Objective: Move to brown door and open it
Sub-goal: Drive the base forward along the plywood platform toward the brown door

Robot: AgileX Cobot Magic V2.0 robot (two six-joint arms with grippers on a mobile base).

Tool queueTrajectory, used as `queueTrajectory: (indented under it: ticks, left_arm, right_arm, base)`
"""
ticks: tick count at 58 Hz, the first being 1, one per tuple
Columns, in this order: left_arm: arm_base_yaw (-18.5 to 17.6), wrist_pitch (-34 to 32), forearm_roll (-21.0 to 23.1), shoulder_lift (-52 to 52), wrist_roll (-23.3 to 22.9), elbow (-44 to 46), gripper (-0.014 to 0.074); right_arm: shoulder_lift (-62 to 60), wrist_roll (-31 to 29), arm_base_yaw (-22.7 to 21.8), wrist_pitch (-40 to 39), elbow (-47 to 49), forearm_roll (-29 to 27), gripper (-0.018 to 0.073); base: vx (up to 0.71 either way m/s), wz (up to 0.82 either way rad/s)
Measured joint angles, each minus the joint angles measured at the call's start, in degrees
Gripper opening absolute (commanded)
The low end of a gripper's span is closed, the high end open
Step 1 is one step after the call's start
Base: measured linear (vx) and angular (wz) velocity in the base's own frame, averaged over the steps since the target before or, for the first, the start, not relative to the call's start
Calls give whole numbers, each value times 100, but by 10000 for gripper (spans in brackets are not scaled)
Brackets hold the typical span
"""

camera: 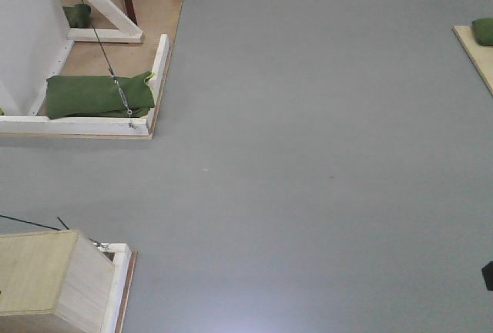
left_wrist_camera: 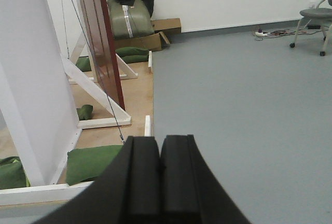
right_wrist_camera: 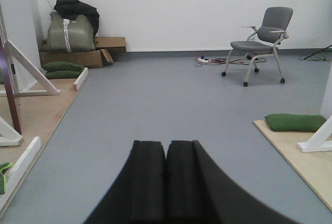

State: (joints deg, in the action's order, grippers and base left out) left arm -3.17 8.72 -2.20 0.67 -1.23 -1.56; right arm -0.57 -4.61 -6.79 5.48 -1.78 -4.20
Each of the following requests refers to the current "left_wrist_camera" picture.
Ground large green sandbag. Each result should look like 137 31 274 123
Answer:
66 145 122 186

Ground brown wooden door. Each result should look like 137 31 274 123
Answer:
78 0 125 109

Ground white wooden door frame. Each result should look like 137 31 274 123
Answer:
1 0 131 206

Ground green sandbag behind door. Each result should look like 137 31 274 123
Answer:
76 57 92 72

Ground olive green duffel bag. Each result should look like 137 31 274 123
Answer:
107 0 155 39

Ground small green sandbag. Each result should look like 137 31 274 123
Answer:
76 104 93 121

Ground grey rolling chair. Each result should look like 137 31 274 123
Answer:
289 0 331 57

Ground upper green sandbag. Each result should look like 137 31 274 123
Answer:
115 47 149 57

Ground tangled floor cables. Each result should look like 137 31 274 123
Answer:
253 24 325 42

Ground far white wooden batten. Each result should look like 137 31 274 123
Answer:
148 51 153 74

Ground green sandbag at left edge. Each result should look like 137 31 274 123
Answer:
1 156 30 190

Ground white power strip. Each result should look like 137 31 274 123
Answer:
255 28 268 37

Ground white wooden batten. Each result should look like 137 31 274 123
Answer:
144 115 152 136
148 51 153 74

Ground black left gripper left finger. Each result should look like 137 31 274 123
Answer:
37 136 160 223

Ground small cardboard box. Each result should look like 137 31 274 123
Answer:
151 18 182 35

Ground open cardboard box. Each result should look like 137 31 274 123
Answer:
114 32 171 51

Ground near white wooden batten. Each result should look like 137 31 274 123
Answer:
144 115 152 136

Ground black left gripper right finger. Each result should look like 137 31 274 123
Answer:
161 135 250 223

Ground thin steel cable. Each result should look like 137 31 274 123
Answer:
58 0 126 144

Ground lower green sandbag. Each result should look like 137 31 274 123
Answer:
122 55 148 64

